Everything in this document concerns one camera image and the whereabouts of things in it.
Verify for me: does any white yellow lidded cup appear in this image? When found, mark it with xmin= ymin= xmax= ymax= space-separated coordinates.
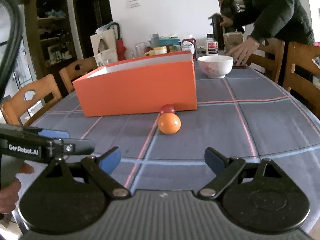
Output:
xmin=153 ymin=46 xmax=168 ymax=55

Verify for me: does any purple vitamin bottle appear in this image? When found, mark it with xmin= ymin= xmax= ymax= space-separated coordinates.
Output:
xmin=181 ymin=37 xmax=197 ymax=60

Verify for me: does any left hand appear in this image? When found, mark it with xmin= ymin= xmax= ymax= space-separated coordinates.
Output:
xmin=0 ymin=177 xmax=21 ymax=214

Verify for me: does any black thermos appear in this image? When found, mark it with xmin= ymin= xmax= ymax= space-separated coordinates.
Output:
xmin=212 ymin=15 xmax=225 ymax=50

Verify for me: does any brown cardboard box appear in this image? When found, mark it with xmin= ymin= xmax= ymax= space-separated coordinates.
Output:
xmin=223 ymin=32 xmax=244 ymax=55

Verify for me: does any wooden shelf cabinet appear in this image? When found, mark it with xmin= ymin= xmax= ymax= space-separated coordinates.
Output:
xmin=15 ymin=0 xmax=77 ymax=81

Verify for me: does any orange cardboard box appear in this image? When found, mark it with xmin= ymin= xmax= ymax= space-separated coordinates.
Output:
xmin=73 ymin=51 xmax=197 ymax=117

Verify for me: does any near wooden chair right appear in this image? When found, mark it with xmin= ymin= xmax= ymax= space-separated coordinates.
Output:
xmin=283 ymin=42 xmax=319 ymax=117

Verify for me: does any orange fruit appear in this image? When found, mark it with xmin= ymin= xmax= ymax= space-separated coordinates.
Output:
xmin=158 ymin=113 xmax=181 ymax=134

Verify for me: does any white paper bag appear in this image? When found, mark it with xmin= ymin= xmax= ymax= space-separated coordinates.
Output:
xmin=90 ymin=29 xmax=118 ymax=67

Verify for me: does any teal plastic container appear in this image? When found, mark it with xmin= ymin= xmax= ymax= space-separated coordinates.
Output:
xmin=159 ymin=38 xmax=180 ymax=47

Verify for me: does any blue plaid tablecloth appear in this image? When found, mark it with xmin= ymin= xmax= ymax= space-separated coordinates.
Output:
xmin=35 ymin=68 xmax=319 ymax=231

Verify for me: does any red tomato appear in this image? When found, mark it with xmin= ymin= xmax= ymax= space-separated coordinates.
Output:
xmin=159 ymin=104 xmax=176 ymax=115

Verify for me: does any smartphone in brown case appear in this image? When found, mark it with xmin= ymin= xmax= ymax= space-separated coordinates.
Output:
xmin=233 ymin=65 xmax=247 ymax=69

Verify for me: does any wooden chair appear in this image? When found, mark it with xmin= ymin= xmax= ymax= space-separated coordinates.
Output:
xmin=1 ymin=74 xmax=62 ymax=126
xmin=247 ymin=38 xmax=285 ymax=83
xmin=283 ymin=42 xmax=319 ymax=117
xmin=59 ymin=57 xmax=97 ymax=94

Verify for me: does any white ceramic bowl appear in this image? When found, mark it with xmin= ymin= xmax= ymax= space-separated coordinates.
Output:
xmin=197 ymin=55 xmax=234 ymax=79

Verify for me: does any person in dark jacket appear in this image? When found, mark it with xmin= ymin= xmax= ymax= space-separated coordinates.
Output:
xmin=208 ymin=0 xmax=316 ymax=67

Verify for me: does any far wooden chair right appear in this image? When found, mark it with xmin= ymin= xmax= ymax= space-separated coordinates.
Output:
xmin=247 ymin=38 xmax=285 ymax=83

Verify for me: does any black cable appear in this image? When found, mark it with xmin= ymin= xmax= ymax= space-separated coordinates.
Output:
xmin=0 ymin=0 xmax=24 ymax=100

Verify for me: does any dark supplement bottle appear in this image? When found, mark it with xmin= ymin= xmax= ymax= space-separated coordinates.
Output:
xmin=206 ymin=34 xmax=219 ymax=56

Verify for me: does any red folded umbrella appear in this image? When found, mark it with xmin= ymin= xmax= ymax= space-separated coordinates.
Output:
xmin=110 ymin=22 xmax=127 ymax=61

